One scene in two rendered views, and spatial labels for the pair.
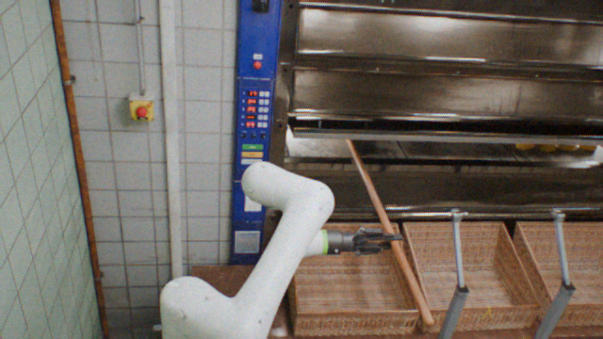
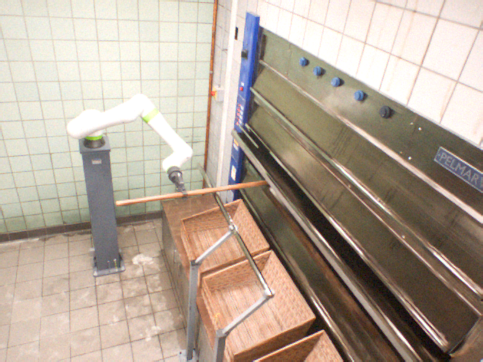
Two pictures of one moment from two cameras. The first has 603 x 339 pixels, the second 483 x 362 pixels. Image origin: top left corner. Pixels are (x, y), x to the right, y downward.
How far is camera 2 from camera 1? 2.66 m
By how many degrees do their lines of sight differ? 62
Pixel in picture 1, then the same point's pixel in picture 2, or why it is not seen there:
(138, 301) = not seen: hidden behind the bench
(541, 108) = (347, 222)
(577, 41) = (380, 171)
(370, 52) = (272, 103)
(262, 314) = (77, 123)
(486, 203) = (310, 286)
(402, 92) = (285, 145)
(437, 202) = (288, 253)
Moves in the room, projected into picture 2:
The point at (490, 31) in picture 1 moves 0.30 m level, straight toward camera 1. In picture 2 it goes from (328, 123) to (267, 114)
